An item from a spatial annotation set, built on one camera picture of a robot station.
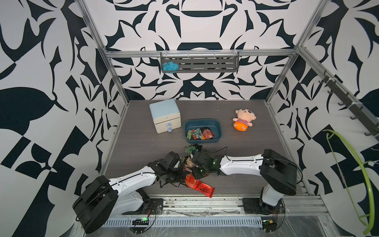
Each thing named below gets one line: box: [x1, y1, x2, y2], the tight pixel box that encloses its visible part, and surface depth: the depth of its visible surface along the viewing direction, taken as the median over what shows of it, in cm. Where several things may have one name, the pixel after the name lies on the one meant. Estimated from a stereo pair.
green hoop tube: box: [322, 129, 375, 235], surface depth 55 cm
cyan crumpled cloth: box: [161, 61, 180, 75], surface depth 93 cm
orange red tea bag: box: [185, 172, 196, 189], surface depth 83 cm
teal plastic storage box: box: [184, 118, 223, 144], surface depth 101 cm
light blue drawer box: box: [149, 98, 182, 134], surface depth 97 cm
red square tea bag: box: [202, 129, 215, 140], surface depth 101 cm
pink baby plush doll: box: [232, 108, 257, 132], surface depth 104 cm
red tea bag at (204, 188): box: [193, 179, 216, 198], surface depth 81 cm
